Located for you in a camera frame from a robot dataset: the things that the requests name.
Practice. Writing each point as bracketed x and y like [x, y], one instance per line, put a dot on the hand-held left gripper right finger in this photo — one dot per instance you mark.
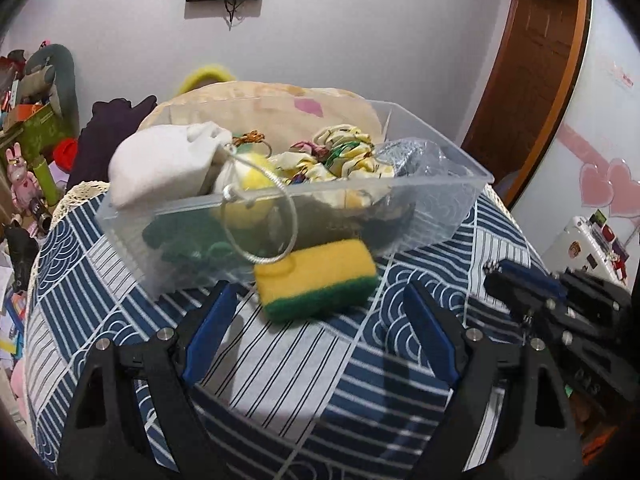
[432, 337]

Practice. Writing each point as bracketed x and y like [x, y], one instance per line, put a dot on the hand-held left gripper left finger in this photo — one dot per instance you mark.
[207, 332]

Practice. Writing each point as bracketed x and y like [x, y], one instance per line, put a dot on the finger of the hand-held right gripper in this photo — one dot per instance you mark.
[595, 295]
[530, 282]

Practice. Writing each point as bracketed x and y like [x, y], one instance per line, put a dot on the green knitted glove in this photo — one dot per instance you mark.
[185, 240]

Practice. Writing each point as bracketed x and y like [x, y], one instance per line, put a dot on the clear plastic storage box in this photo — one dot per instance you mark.
[440, 210]

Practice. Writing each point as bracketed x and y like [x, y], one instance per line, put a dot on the yellow green sponge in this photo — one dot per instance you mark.
[315, 280]

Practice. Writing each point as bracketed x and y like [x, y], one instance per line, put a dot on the yellow felt ball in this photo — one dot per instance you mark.
[250, 175]

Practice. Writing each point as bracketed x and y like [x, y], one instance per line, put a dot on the white sock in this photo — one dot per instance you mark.
[155, 165]

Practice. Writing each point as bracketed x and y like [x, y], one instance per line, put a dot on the grey shiny pouch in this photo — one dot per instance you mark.
[407, 156]

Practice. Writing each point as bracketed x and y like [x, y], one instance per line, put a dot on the yellow floral cloth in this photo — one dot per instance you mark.
[345, 155]

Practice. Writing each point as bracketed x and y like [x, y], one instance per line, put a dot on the white stickered suitcase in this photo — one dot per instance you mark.
[580, 247]

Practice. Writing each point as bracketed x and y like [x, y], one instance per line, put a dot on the blue patterned tablecloth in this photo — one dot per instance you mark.
[280, 375]

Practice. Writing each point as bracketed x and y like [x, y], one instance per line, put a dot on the pile of papers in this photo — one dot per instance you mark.
[10, 310]

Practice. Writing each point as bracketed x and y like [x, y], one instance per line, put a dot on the black flashlight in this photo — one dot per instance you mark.
[40, 212]

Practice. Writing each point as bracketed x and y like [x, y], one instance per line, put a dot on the wooden door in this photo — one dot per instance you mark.
[530, 75]

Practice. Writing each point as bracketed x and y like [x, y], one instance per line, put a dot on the green bottle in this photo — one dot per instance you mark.
[45, 177]

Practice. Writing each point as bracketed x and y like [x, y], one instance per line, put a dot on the dark clothes pile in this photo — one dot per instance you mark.
[110, 130]

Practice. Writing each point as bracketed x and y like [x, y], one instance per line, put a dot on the red plush item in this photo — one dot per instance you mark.
[66, 152]

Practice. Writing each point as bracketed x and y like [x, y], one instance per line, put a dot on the pink rabbit figure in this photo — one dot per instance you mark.
[21, 180]

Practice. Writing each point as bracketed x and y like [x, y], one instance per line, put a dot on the beige patchwork quilt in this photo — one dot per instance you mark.
[280, 97]

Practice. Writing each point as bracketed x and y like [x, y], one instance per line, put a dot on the grey green plush toy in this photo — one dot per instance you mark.
[55, 75]

